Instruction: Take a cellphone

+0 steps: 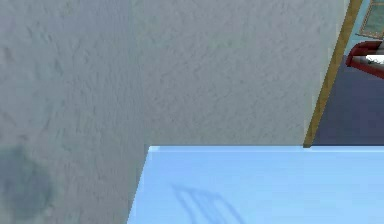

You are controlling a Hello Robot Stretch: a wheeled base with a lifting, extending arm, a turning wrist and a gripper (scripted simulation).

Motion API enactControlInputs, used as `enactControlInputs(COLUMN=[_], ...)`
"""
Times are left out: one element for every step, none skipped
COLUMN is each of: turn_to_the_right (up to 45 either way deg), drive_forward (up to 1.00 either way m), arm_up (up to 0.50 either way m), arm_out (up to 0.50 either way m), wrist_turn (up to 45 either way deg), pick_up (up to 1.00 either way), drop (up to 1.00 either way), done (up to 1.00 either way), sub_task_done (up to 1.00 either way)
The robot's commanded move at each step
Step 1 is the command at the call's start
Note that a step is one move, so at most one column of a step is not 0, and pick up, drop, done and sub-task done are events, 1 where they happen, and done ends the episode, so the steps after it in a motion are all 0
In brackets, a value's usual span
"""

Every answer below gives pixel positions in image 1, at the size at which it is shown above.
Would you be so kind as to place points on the wooden door frame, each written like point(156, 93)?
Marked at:
point(333, 71)

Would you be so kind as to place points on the framed wall picture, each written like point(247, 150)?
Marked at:
point(375, 21)

